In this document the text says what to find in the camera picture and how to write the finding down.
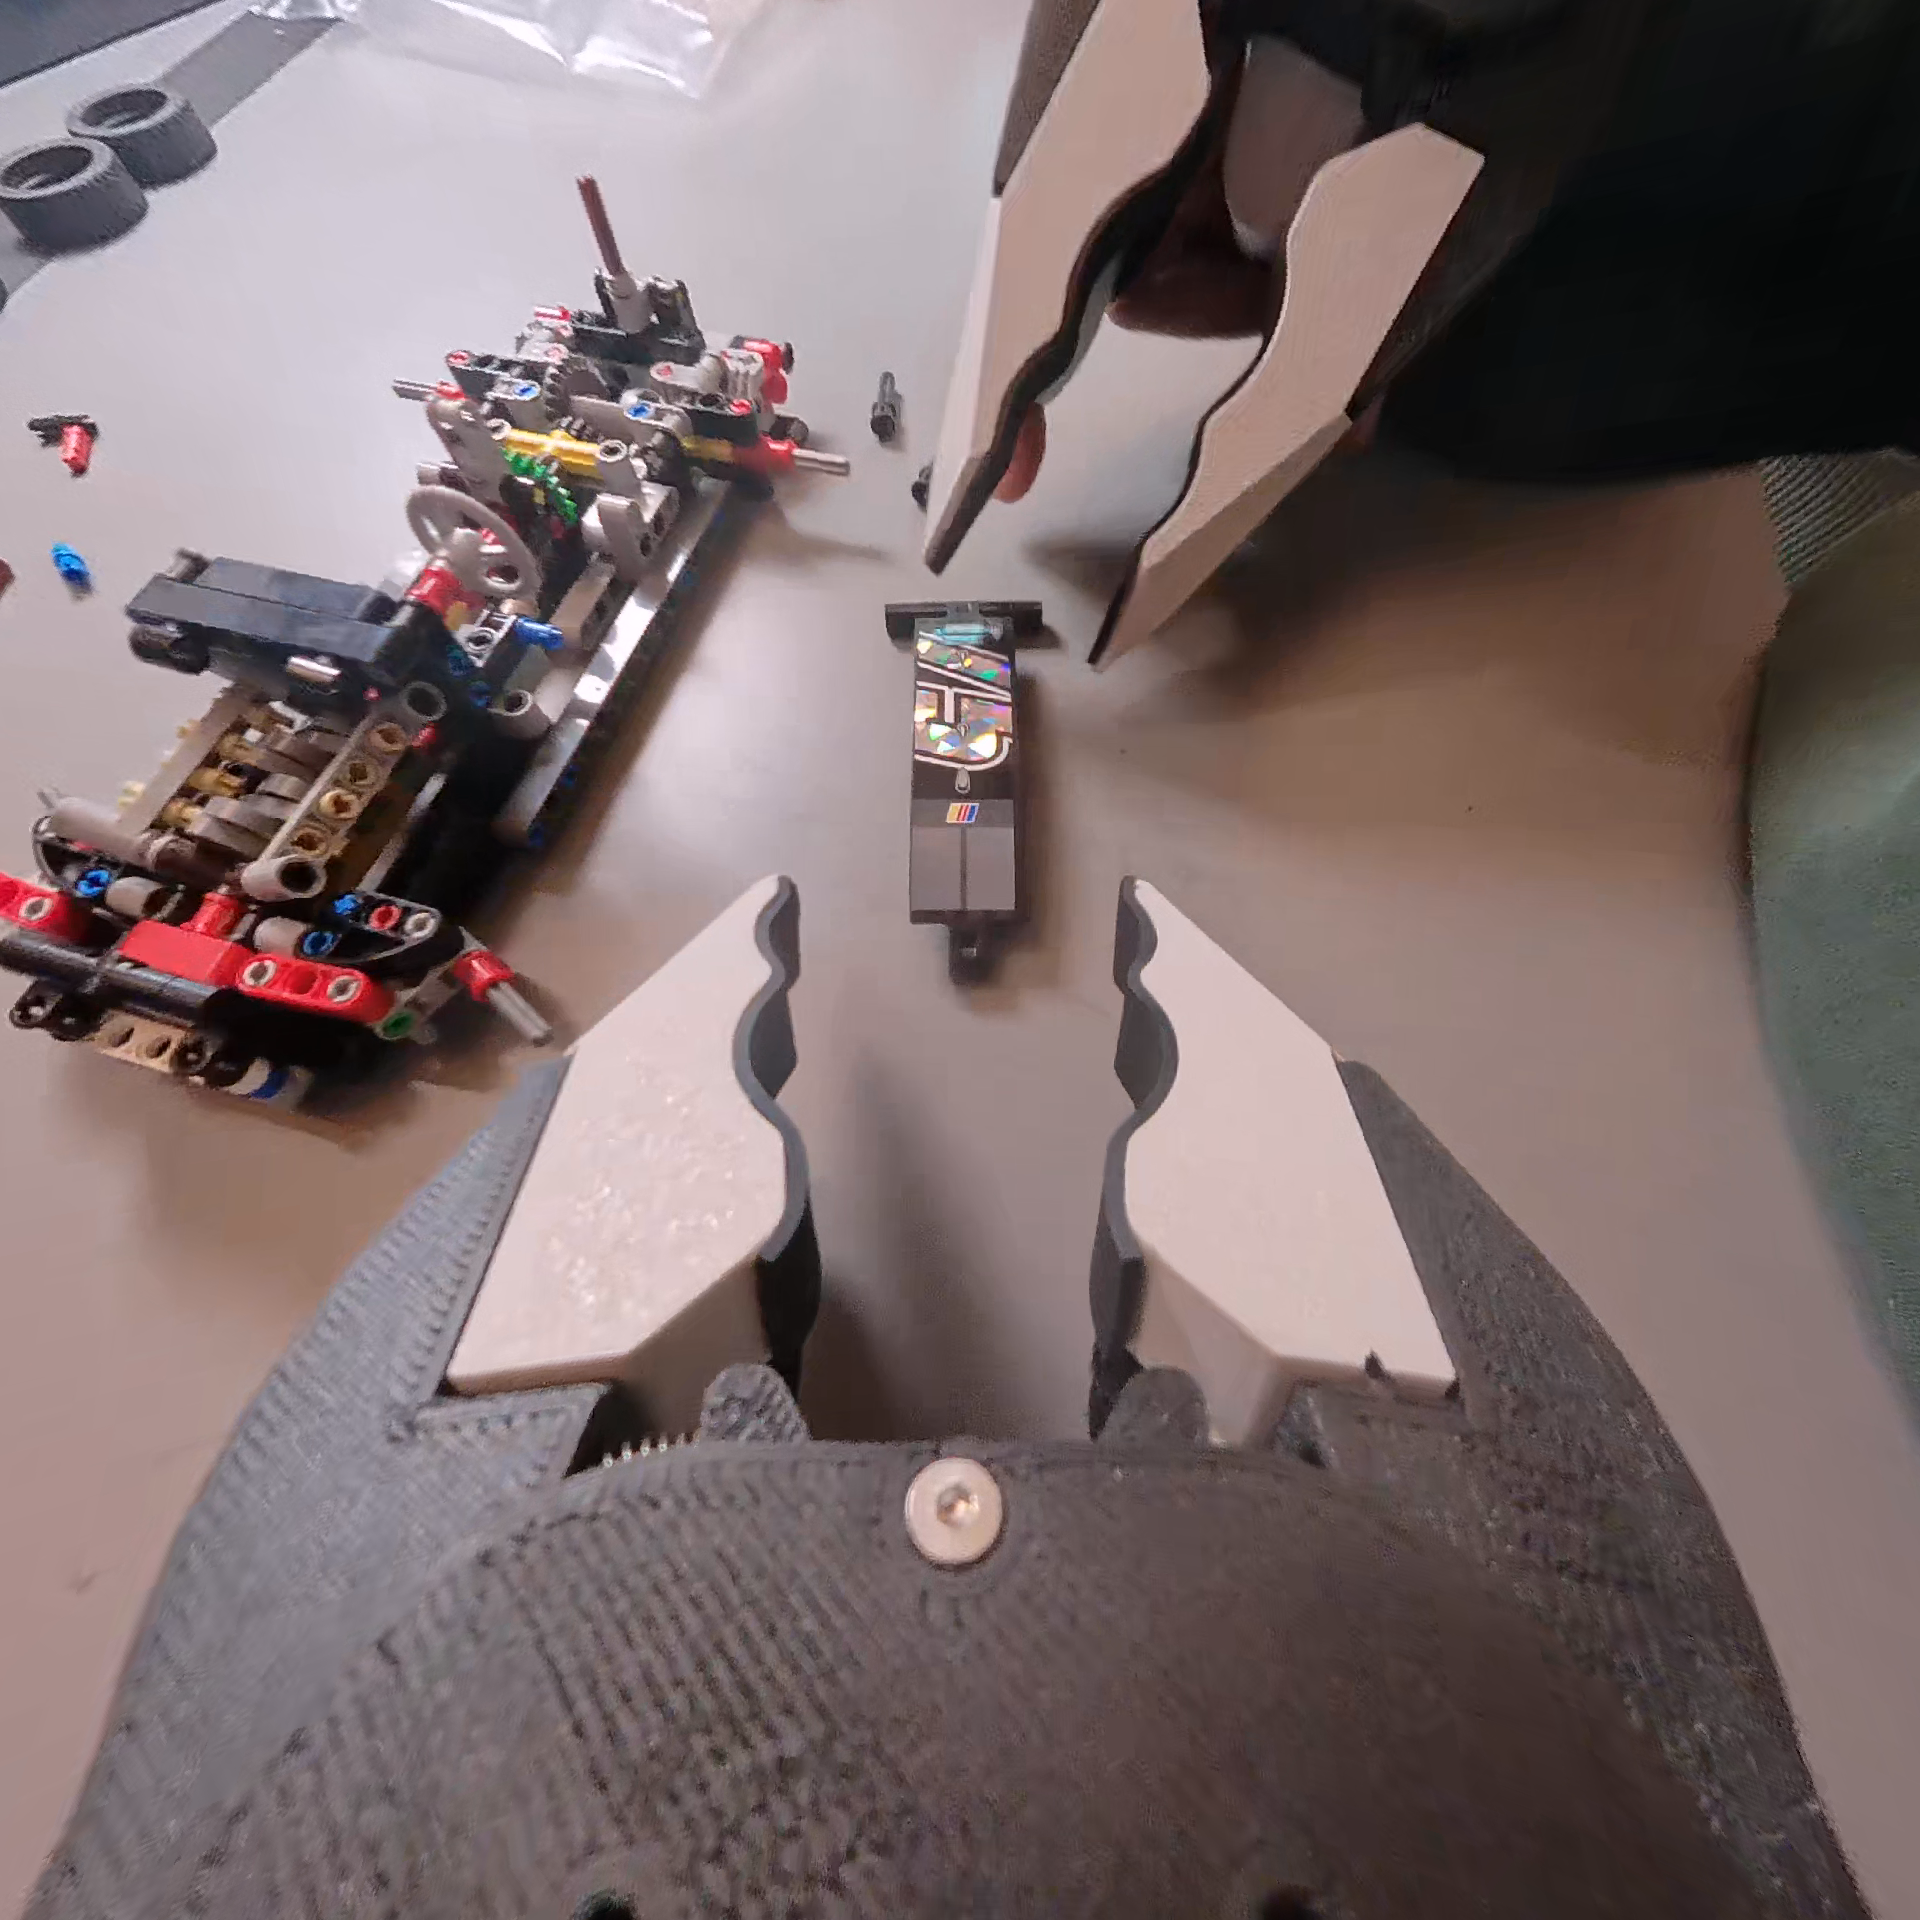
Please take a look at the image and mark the person's right forearm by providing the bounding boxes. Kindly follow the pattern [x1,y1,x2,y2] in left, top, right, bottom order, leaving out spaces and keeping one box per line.
[1198,0,1920,485]

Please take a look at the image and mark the lego car chassis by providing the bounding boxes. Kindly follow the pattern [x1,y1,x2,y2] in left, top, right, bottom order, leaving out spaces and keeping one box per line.
[0,173,848,1113]

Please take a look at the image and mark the person's right hand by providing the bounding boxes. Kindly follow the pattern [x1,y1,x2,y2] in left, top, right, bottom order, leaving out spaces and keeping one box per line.
[1115,178,1280,343]

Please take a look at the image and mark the clear plastic bag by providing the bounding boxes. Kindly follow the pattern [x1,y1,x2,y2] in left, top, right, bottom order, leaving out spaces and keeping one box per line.
[241,0,790,95]

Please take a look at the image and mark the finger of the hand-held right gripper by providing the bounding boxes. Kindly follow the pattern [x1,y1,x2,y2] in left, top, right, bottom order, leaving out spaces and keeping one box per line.
[1086,132,1487,670]
[921,0,1210,579]

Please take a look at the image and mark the black rubber tire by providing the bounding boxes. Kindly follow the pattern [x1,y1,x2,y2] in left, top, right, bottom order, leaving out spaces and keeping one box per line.
[0,139,152,250]
[66,82,218,187]

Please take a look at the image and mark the black curved lego panel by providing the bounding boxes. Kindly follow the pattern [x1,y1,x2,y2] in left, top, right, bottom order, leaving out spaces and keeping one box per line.
[885,596,1045,985]

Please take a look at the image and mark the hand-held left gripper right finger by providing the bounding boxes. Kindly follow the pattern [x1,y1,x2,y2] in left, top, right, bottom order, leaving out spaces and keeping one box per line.
[1086,874,1460,1444]

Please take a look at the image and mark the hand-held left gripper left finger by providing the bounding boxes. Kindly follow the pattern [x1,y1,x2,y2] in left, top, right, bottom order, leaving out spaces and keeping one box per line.
[442,874,821,1410]

